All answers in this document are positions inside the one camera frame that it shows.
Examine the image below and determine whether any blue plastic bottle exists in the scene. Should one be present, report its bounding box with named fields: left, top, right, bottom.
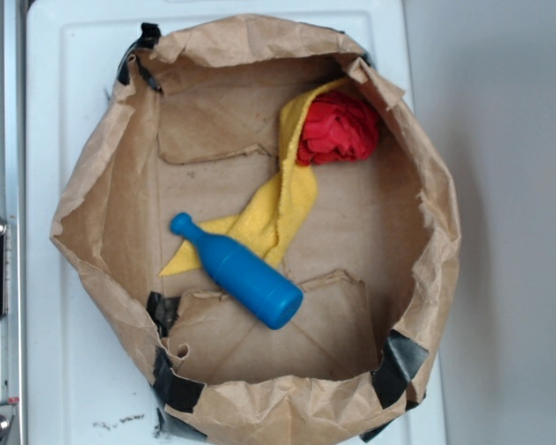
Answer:
left=170, top=213, right=303, bottom=330

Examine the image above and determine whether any yellow cloth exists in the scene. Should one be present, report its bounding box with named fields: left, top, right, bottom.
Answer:
left=158, top=77, right=353, bottom=280

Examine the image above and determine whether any crumpled red cloth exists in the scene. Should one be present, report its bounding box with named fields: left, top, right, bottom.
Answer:
left=297, top=91, right=380, bottom=166

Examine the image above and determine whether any brown paper bag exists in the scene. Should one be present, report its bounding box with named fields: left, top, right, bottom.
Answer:
left=51, top=15, right=461, bottom=444

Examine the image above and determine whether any black tape bottom right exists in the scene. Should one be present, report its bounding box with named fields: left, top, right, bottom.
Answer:
left=359, top=328, right=433, bottom=444

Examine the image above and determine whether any black tape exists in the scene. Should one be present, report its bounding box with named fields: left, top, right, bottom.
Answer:
left=117, top=22, right=162, bottom=93
left=359, top=328, right=433, bottom=444
left=146, top=291, right=209, bottom=442

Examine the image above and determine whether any black tape bottom left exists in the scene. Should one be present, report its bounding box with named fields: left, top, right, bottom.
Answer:
left=146, top=291, right=209, bottom=442

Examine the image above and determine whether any black tape top left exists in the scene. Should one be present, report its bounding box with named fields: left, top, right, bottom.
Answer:
left=117, top=22, right=162, bottom=93

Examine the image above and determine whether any aluminium frame rail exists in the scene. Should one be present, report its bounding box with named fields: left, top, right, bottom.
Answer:
left=0, top=1, right=29, bottom=444

